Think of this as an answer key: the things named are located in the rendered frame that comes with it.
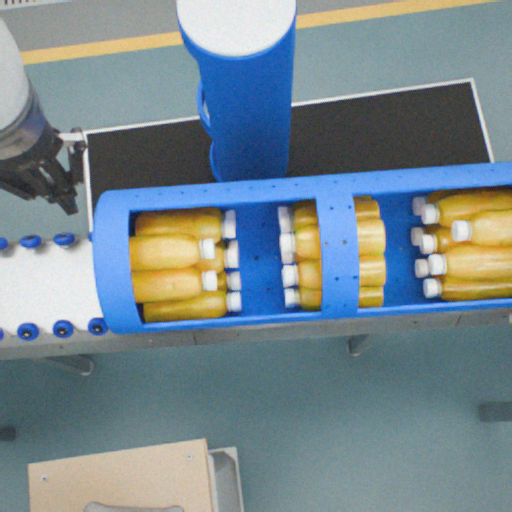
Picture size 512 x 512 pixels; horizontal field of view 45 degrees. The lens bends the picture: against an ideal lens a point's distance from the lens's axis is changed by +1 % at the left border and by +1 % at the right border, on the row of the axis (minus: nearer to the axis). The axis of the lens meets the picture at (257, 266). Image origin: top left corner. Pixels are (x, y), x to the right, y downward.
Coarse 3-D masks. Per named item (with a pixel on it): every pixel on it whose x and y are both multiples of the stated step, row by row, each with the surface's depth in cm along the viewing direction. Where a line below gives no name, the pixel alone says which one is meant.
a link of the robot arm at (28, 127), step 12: (36, 96) 59; (24, 108) 57; (36, 108) 59; (24, 120) 57; (36, 120) 60; (0, 132) 56; (12, 132) 57; (24, 132) 59; (36, 132) 60; (0, 144) 58; (12, 144) 59; (24, 144) 60; (0, 156) 60; (12, 156) 61
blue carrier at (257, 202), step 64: (128, 192) 118; (192, 192) 116; (256, 192) 114; (320, 192) 113; (384, 192) 113; (128, 256) 109; (256, 256) 137; (384, 256) 136; (128, 320) 114; (192, 320) 118; (256, 320) 118
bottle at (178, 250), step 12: (132, 240) 116; (144, 240) 116; (156, 240) 116; (168, 240) 115; (180, 240) 115; (192, 240) 116; (132, 252) 115; (144, 252) 115; (156, 252) 115; (168, 252) 115; (180, 252) 115; (192, 252) 115; (132, 264) 116; (144, 264) 116; (156, 264) 116; (168, 264) 116; (180, 264) 116; (192, 264) 117
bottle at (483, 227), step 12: (480, 216) 116; (492, 216) 115; (504, 216) 115; (468, 228) 116; (480, 228) 115; (492, 228) 115; (504, 228) 114; (468, 240) 117; (480, 240) 116; (492, 240) 115; (504, 240) 115
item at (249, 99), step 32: (288, 32) 144; (224, 64) 145; (256, 64) 146; (288, 64) 157; (224, 96) 159; (256, 96) 159; (288, 96) 174; (224, 128) 177; (256, 128) 176; (288, 128) 195; (224, 160) 200; (256, 160) 196
